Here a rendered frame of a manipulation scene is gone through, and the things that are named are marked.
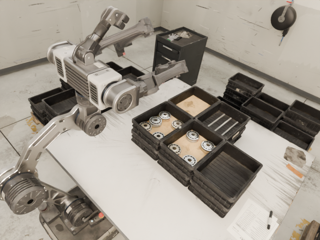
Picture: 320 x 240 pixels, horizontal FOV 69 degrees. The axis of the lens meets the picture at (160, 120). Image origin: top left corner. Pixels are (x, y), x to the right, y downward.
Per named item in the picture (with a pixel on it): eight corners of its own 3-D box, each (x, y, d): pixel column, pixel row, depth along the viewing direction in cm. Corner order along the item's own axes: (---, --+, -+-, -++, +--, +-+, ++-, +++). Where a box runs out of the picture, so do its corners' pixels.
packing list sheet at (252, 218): (259, 260, 133) (260, 260, 132) (225, 231, 143) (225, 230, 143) (280, 221, 153) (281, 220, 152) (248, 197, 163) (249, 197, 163)
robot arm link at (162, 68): (168, 62, 149) (174, 78, 151) (176, 59, 150) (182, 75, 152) (154, 65, 190) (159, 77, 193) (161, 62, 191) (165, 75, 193)
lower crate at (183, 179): (185, 189, 162) (189, 179, 154) (155, 163, 176) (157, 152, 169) (217, 159, 186) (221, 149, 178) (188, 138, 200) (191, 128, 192)
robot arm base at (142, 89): (124, 99, 117) (125, 78, 109) (136, 93, 122) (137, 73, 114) (136, 107, 113) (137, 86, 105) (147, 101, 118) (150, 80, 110)
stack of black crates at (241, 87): (252, 111, 338) (265, 84, 308) (243, 119, 320) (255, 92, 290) (228, 97, 356) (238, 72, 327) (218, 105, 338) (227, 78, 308)
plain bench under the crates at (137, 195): (189, 355, 151) (220, 341, 105) (57, 193, 223) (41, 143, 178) (279, 199, 248) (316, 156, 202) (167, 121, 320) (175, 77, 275)
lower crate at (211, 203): (222, 220, 148) (227, 211, 140) (185, 189, 162) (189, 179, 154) (251, 184, 172) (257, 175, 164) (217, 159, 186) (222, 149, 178)
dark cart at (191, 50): (171, 104, 352) (182, 46, 293) (150, 90, 372) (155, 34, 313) (194, 90, 388) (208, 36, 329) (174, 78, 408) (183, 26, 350)
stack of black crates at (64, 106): (64, 147, 248) (56, 115, 219) (49, 132, 262) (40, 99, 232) (95, 130, 272) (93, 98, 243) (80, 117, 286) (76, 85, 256)
